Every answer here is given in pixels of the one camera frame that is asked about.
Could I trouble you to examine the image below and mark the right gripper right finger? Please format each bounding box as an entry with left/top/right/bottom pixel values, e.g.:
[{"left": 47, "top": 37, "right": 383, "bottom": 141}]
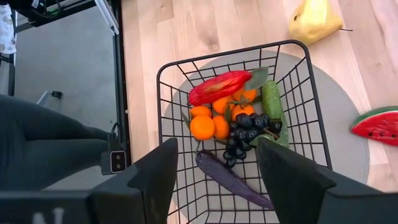
[{"left": 256, "top": 136, "right": 398, "bottom": 224}]

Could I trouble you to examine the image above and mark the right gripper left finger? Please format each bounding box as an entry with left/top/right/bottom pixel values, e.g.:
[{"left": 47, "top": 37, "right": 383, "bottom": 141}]
[{"left": 90, "top": 138, "right": 179, "bottom": 224}]

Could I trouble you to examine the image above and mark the purple eggplant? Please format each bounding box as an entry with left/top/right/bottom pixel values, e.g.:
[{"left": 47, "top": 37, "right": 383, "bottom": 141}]
[{"left": 195, "top": 149, "right": 275, "bottom": 210}]

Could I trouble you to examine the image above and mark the orange tangerine bunch with leaves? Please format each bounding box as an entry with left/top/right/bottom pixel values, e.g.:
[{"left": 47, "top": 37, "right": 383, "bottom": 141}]
[{"left": 182, "top": 66, "right": 270, "bottom": 150}]

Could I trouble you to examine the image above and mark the dark grape bunch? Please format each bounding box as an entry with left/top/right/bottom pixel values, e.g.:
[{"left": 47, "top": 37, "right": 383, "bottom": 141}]
[{"left": 222, "top": 112, "right": 284, "bottom": 169}]

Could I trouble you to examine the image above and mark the green cucumber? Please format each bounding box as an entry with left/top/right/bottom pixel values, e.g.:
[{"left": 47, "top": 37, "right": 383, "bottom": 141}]
[{"left": 260, "top": 79, "right": 290, "bottom": 149}]

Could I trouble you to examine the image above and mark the red watermelon slice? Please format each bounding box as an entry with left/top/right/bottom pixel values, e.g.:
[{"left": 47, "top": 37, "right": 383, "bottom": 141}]
[{"left": 350, "top": 105, "right": 398, "bottom": 147}]

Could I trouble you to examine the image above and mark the red chili pepper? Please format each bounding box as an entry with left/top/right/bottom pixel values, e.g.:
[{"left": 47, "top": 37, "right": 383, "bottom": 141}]
[{"left": 188, "top": 70, "right": 252, "bottom": 107}]

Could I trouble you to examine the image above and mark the yellow pear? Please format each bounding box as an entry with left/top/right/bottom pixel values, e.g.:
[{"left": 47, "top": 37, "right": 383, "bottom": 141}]
[{"left": 288, "top": 0, "right": 354, "bottom": 45}]

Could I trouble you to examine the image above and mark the round grey mat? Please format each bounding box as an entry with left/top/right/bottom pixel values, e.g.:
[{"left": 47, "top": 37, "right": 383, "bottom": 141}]
[{"left": 161, "top": 49, "right": 370, "bottom": 224}]

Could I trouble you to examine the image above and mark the person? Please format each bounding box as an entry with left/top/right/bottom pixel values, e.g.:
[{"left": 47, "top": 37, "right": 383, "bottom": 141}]
[{"left": 0, "top": 94, "right": 119, "bottom": 190}]

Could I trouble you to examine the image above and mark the silver aluminium extrusion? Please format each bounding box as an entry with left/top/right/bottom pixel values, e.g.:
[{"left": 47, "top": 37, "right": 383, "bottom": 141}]
[{"left": 94, "top": 0, "right": 121, "bottom": 35}]

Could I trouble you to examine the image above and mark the white patterned cloth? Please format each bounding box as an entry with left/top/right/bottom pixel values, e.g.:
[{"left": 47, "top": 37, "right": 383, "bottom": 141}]
[{"left": 0, "top": 4, "right": 17, "bottom": 55}]

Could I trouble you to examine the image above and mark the small grey table camera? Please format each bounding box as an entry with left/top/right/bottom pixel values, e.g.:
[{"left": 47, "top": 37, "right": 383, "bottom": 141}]
[{"left": 99, "top": 150, "right": 127, "bottom": 175}]

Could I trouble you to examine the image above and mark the black wire basket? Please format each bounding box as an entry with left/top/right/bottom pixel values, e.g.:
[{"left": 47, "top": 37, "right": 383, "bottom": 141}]
[{"left": 156, "top": 39, "right": 333, "bottom": 224}]

